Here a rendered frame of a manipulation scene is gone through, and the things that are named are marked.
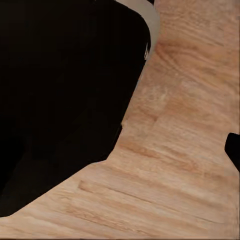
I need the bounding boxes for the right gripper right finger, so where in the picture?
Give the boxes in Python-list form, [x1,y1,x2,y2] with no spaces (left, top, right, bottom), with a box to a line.
[225,133,240,172]

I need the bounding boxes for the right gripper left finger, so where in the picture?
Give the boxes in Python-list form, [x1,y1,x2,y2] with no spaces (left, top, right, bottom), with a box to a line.
[0,133,26,192]

